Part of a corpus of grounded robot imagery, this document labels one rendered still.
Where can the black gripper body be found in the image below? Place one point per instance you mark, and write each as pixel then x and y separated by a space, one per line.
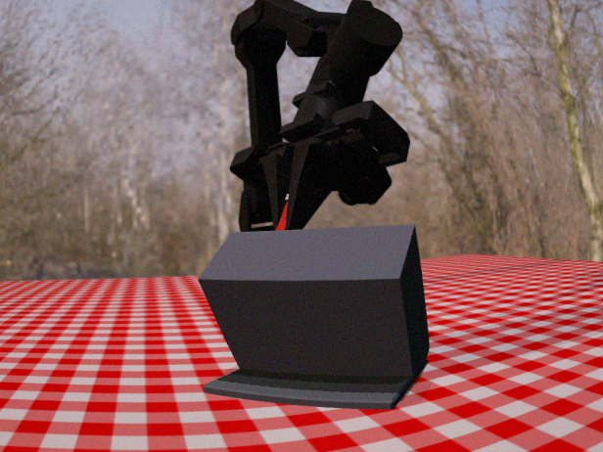
pixel 333 112

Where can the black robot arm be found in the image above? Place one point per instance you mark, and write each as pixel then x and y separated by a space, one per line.
pixel 352 47

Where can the dark red peg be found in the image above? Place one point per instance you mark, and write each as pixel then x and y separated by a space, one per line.
pixel 282 222

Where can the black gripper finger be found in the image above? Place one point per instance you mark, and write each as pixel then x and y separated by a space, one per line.
pixel 277 175
pixel 316 170

